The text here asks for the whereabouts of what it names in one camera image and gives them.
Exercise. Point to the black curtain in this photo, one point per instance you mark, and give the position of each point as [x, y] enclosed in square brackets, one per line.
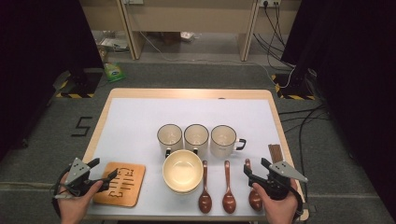
[358, 77]
[37, 62]

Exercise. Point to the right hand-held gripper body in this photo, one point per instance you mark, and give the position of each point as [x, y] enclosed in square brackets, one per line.
[280, 183]

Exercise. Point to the person's right hand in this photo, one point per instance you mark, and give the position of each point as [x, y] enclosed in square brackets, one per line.
[280, 211]

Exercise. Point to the green plastic packet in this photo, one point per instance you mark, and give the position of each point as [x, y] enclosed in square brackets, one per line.
[114, 72]

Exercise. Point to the row of brown chopsticks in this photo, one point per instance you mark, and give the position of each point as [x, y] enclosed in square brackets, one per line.
[275, 152]

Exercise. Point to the beige wooden desk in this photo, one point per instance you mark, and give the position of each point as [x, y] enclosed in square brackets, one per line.
[186, 18]

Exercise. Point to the clear plastic bag clutter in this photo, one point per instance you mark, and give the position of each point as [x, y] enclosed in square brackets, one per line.
[113, 43]

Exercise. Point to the black hazard-striped stand base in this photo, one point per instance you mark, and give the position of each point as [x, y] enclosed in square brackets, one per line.
[292, 85]
[84, 85]

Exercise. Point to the brown wooden spoon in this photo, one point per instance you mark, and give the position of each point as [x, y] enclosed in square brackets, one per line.
[255, 200]
[229, 202]
[205, 202]

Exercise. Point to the square wooden cutout coaster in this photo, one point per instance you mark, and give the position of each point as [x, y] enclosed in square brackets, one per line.
[130, 193]

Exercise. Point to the grey metal table bracket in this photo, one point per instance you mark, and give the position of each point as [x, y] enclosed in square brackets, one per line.
[309, 207]

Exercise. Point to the white wall socket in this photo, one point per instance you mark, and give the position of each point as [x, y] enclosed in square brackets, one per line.
[269, 2]

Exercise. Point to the small white packet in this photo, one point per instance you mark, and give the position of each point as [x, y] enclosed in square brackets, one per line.
[186, 35]

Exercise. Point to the white ribbed black-rimmed mug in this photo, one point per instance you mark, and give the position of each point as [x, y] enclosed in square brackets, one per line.
[169, 137]
[222, 140]
[196, 137]

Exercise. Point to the person's left hand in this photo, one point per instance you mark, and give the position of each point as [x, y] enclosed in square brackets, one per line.
[74, 208]

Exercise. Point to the white table mat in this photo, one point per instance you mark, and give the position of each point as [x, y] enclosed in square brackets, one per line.
[134, 124]

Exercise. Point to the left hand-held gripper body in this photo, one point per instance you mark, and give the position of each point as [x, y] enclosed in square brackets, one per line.
[81, 174]

